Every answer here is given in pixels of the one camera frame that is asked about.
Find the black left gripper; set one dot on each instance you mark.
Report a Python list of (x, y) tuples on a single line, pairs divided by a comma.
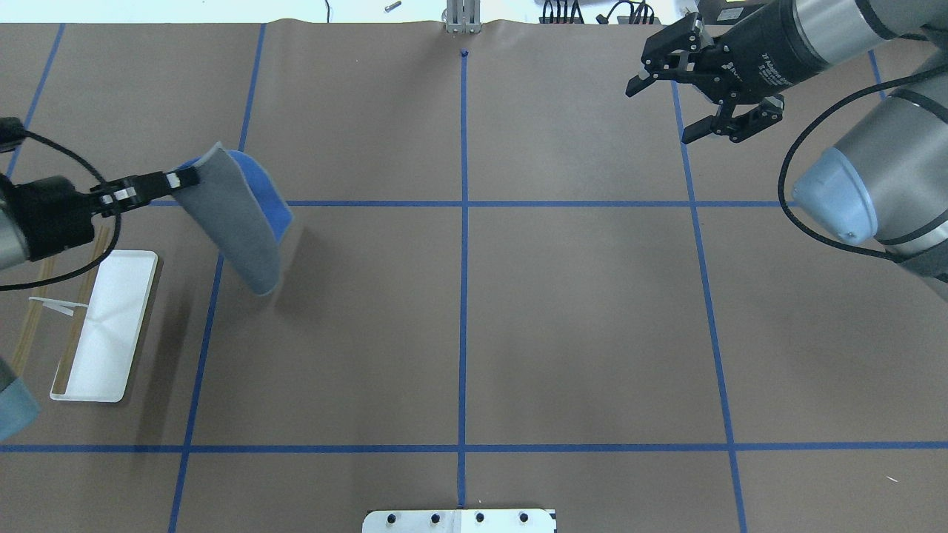
[(50, 212)]

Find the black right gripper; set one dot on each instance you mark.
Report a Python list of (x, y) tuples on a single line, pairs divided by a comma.
[(766, 58)]

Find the grey and blue towel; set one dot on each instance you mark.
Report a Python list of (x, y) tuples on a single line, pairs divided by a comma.
[(237, 205)]

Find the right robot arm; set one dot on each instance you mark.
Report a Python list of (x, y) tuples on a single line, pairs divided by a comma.
[(880, 191)]

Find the white towel rack with wooden bars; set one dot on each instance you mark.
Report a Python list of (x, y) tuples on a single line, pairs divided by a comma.
[(107, 321)]

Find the aluminium bracket at table edge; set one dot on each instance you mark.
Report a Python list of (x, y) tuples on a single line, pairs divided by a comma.
[(463, 17)]

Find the white camera mast with base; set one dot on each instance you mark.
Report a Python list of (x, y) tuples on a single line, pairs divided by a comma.
[(461, 520)]

